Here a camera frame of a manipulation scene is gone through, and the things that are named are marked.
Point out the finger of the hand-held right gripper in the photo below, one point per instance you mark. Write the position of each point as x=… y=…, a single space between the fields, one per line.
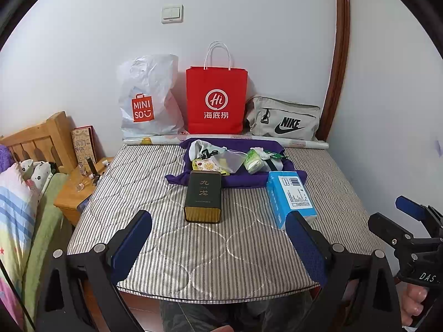
x=387 y=231
x=410 y=205

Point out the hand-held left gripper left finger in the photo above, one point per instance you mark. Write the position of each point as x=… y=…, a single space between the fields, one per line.
x=133 y=238

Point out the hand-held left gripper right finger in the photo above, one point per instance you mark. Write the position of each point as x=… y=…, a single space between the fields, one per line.
x=304 y=245

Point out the blue box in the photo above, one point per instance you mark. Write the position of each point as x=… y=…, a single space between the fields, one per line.
x=277 y=200

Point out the dark green tin box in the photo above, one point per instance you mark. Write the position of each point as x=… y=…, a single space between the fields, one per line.
x=193 y=207

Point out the dark green wipe packet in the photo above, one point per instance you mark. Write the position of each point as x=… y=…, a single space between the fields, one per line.
x=277 y=155

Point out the light green tissue packet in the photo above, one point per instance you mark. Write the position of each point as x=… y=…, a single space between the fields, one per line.
x=252 y=162

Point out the clear fruit print bag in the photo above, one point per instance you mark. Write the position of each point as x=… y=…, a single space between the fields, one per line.
x=233 y=160

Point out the white sock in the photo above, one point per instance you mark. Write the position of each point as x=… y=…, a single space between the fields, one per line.
x=197 y=147

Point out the mint green sock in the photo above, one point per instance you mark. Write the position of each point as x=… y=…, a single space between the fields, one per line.
x=219 y=149

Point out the person's right hand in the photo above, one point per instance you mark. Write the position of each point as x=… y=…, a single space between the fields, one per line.
x=413 y=304

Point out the red-brown wooden table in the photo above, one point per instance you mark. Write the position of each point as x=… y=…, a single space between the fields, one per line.
x=148 y=311

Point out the light wooden nightstand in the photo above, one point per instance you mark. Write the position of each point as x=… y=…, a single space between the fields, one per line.
x=69 y=200

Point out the clear glass cup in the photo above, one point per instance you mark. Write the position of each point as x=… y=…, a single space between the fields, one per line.
x=80 y=186

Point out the striped quilted mat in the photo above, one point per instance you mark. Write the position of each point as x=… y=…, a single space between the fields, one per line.
x=207 y=256

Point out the black tube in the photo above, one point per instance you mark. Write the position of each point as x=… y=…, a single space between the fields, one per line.
x=90 y=167

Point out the small clear glass bottle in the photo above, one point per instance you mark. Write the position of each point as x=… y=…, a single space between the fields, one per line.
x=83 y=171

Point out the green blanket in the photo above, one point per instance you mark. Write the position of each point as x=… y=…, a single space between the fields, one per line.
x=48 y=231

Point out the purple towel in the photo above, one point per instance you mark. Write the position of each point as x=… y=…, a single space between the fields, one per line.
x=242 y=179

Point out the brown printed notebook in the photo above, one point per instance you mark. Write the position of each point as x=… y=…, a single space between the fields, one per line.
x=84 y=145

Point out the person's dark trousers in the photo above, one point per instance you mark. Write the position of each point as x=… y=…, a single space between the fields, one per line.
x=207 y=318

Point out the white spotted plush toy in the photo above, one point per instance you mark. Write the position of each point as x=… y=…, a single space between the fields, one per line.
x=39 y=176

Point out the colourful striped pillow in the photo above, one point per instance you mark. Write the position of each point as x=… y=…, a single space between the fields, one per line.
x=14 y=214

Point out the grey waist bag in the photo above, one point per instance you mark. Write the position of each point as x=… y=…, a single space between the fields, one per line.
x=308 y=117

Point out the light wooden headboard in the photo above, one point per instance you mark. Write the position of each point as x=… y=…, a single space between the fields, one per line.
x=45 y=135

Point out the purple plush toy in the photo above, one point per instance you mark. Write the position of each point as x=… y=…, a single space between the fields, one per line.
x=6 y=159

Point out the white plastic shopping bag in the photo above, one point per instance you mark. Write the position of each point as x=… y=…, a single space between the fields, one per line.
x=152 y=76

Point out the red paper bag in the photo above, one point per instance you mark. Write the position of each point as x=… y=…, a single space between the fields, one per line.
x=197 y=86

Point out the brown wooden door frame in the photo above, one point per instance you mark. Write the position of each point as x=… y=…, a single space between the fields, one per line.
x=341 y=58

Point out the white light switch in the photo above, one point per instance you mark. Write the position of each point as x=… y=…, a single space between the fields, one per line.
x=172 y=13

